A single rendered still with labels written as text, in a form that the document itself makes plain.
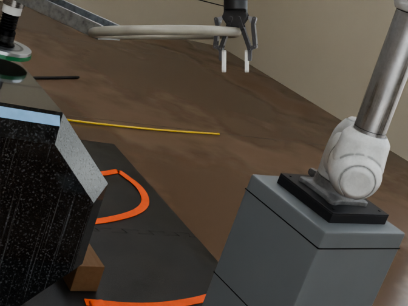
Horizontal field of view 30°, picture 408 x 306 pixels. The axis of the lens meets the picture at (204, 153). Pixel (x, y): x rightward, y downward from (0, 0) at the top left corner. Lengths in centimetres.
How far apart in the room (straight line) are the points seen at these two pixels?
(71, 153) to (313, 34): 603
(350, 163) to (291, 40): 637
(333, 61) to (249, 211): 557
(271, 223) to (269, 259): 12
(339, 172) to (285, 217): 30
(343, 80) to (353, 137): 566
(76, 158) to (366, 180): 95
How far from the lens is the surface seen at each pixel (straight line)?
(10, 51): 288
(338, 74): 802
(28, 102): 255
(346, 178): 229
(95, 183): 266
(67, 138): 255
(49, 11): 271
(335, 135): 253
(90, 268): 311
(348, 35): 802
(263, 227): 258
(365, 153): 231
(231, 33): 236
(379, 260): 266
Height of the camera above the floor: 161
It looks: 18 degrees down
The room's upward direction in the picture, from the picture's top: 20 degrees clockwise
